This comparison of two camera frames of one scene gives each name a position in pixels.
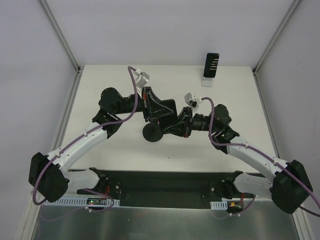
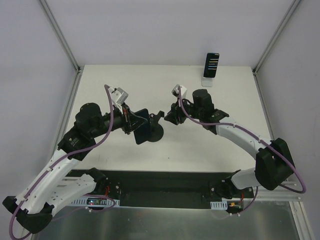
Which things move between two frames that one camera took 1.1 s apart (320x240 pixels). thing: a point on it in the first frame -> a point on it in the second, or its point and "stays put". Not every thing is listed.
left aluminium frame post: (78, 69) stays put
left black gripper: (145, 104) -> (127, 121)
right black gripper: (188, 121) -> (176, 114)
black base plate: (168, 188) stays put
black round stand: (152, 132) stays put
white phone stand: (207, 82) stays put
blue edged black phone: (211, 65) stays put
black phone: (170, 118) -> (141, 134)
